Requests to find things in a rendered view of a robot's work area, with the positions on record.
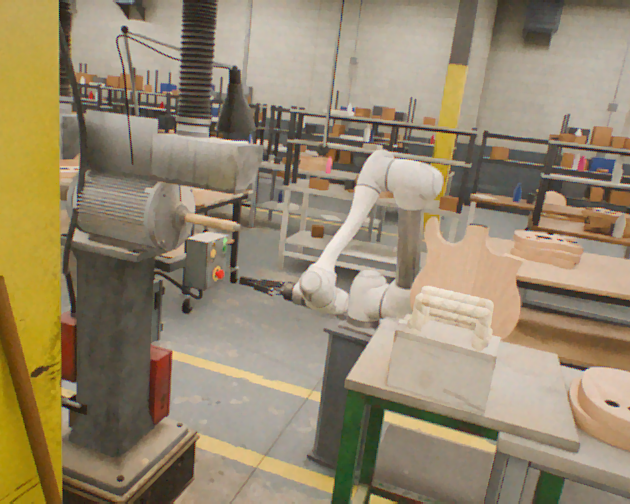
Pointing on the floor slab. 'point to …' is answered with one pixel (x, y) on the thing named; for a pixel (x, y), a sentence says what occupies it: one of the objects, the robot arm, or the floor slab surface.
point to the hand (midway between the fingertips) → (248, 281)
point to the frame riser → (164, 487)
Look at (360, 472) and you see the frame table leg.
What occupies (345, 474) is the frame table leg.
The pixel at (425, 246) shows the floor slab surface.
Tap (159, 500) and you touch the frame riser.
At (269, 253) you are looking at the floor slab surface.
